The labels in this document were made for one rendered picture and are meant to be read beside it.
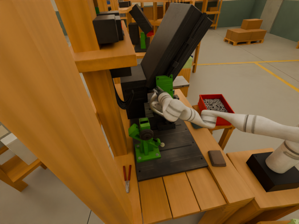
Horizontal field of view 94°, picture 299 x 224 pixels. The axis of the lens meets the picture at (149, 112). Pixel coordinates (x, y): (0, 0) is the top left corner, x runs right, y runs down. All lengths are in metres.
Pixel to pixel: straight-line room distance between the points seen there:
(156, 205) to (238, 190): 0.42
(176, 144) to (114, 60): 0.70
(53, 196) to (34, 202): 0.18
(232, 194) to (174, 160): 0.33
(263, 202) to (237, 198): 0.15
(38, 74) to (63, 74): 0.03
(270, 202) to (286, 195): 0.11
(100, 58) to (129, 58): 0.09
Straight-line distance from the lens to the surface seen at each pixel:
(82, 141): 0.26
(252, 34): 7.22
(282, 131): 0.82
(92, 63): 0.50
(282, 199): 1.08
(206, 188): 0.90
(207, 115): 0.87
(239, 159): 1.10
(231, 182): 0.93
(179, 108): 0.62
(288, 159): 0.94
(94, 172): 0.34
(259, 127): 0.82
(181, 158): 0.93
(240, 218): 1.21
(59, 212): 2.01
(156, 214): 0.82
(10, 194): 2.46
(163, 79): 0.95
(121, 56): 0.48
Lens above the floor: 1.68
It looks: 40 degrees down
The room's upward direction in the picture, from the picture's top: 4 degrees counter-clockwise
